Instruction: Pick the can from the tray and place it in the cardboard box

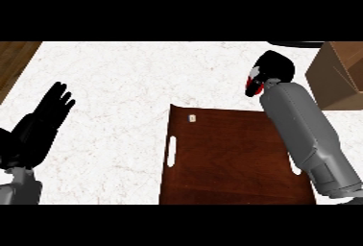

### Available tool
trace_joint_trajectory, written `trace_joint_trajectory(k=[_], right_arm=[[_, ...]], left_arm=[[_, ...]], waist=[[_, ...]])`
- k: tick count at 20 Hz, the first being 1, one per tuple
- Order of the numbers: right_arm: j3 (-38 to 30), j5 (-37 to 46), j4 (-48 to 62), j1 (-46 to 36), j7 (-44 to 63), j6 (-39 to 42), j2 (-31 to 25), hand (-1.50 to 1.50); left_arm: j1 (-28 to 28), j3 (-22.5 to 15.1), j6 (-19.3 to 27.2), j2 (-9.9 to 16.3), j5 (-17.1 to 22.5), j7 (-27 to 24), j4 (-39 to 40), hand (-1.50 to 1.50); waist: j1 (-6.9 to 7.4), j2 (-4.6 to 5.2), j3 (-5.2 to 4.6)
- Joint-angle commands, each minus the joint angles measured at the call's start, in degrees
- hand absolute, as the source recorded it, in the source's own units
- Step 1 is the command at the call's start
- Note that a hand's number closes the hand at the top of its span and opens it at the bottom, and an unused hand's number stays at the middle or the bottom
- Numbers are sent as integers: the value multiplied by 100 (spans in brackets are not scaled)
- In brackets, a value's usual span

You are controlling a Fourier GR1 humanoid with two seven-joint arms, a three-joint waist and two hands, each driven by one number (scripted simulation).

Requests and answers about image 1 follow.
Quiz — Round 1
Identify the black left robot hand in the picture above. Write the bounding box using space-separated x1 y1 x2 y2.
0 81 76 171

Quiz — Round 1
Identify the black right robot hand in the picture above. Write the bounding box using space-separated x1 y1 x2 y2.
243 49 296 98

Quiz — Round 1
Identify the red can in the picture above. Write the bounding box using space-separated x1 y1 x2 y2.
244 66 267 96

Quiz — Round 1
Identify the brown cardboard box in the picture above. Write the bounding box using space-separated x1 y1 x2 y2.
303 41 363 111

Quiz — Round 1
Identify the dark brown wooden tray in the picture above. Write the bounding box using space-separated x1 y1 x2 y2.
157 103 317 206

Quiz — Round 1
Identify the black round object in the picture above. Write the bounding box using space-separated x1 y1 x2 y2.
267 41 326 49

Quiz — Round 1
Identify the brown wooden cabinet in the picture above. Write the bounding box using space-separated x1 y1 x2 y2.
0 41 44 105

